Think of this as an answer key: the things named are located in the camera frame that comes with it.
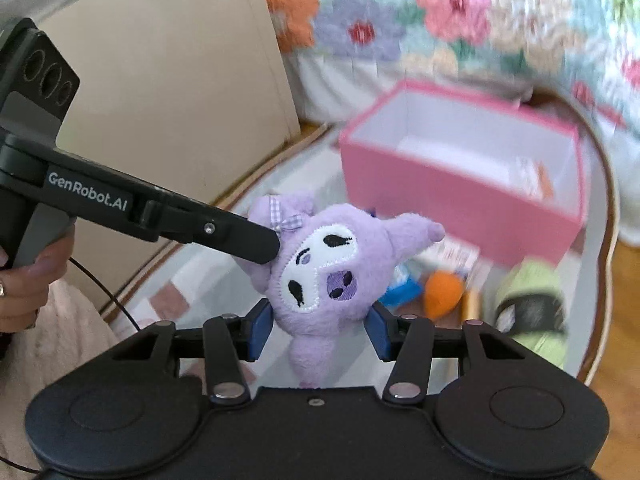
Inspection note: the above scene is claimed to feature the floral quilt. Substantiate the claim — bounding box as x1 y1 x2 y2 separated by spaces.
255 0 640 153

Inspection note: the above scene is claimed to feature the blue wet wipes packet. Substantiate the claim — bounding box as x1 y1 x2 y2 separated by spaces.
377 264 426 309

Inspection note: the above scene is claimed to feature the pink cardboard box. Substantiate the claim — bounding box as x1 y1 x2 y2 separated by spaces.
339 79 589 267

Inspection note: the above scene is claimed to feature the person's left forearm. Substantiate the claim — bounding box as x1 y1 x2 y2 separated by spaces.
0 280 137 467

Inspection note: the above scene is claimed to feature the round glass-top table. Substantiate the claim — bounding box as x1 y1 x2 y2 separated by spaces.
100 80 624 386

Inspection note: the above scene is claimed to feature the green yarn skein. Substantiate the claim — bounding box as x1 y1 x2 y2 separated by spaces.
492 259 569 370

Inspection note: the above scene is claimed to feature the person's left hand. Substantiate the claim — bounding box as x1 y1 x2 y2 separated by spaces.
0 224 77 334

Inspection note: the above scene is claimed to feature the white paper packet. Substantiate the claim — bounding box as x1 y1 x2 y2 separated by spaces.
434 236 482 282

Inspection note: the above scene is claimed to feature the orange soft toy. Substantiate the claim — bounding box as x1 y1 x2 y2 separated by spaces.
424 270 467 319

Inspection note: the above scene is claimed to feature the beige wooden panel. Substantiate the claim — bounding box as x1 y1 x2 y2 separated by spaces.
30 0 302 313

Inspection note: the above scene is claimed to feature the gold cosmetic bottle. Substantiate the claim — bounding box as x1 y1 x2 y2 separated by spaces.
462 290 482 322

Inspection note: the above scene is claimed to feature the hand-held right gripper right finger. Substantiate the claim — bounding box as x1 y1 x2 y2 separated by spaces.
364 304 533 405

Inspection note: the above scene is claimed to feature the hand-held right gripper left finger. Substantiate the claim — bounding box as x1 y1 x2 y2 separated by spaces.
111 297 275 406

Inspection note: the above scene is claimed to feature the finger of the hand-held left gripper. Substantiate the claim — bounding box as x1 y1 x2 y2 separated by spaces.
140 194 282 266

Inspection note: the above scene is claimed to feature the orange and white card packet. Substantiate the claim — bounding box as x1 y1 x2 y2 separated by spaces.
512 159 555 197

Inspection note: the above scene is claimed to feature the purple plush toy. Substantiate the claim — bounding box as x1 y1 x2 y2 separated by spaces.
247 191 447 389

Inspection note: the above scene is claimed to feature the white bed sheet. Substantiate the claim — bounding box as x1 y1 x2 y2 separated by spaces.
285 50 640 132

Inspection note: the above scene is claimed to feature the thin black cable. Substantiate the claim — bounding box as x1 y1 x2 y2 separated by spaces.
69 256 140 333

